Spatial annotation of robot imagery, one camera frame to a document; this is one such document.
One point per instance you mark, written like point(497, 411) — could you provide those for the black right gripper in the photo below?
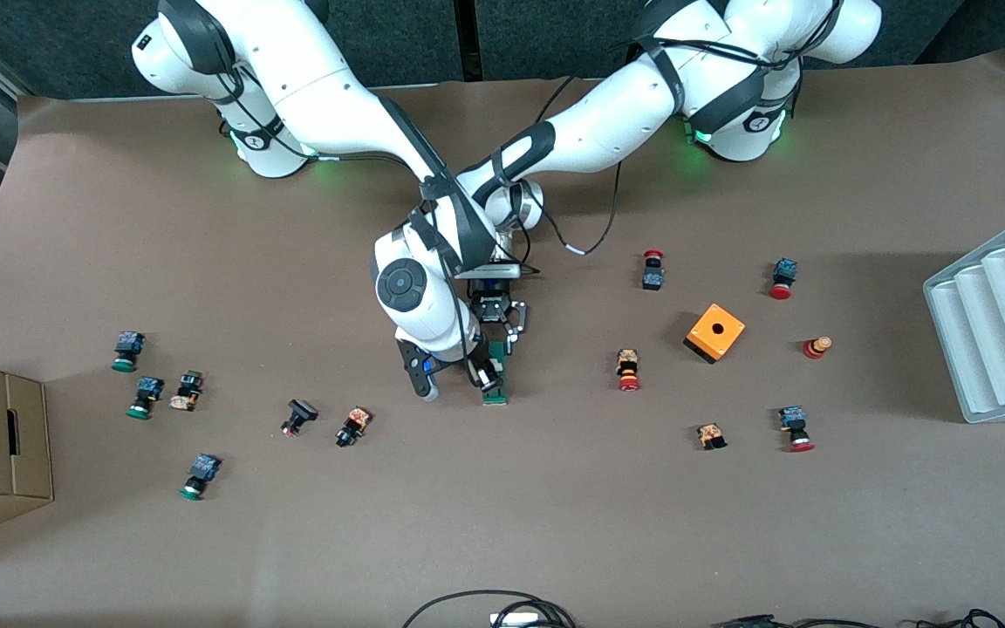
point(478, 370)

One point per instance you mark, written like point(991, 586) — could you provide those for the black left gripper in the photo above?
point(492, 306)

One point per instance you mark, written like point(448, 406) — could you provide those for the green load switch white lever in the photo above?
point(499, 353)

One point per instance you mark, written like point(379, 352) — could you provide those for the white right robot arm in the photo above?
point(328, 105)

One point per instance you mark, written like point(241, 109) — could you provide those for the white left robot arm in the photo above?
point(607, 122)

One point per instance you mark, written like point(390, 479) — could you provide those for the black button orange block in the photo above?
point(356, 421)

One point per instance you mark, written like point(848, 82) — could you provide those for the red mushroom button yellow block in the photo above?
point(627, 362)

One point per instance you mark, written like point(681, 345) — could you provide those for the red button black block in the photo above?
point(652, 279)

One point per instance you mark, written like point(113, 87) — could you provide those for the black square button red base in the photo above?
point(302, 410)

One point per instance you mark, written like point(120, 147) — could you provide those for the small orange contact block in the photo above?
point(711, 433)

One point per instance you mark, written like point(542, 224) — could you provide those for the white plug connector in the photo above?
point(513, 620)

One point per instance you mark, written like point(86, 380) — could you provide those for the red button blue block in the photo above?
point(785, 270)
point(792, 419)

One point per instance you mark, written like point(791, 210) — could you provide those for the green push button blue block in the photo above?
point(149, 388)
point(204, 468)
point(129, 344)

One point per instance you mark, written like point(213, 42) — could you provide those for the red yellow selector knob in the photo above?
point(814, 349)

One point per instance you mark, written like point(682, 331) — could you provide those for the grey ribbed plastic tray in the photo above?
point(1000, 331)

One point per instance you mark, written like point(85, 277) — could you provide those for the orange button enclosure box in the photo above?
point(727, 338)

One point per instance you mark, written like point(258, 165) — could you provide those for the black tan switch module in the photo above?
point(188, 384)

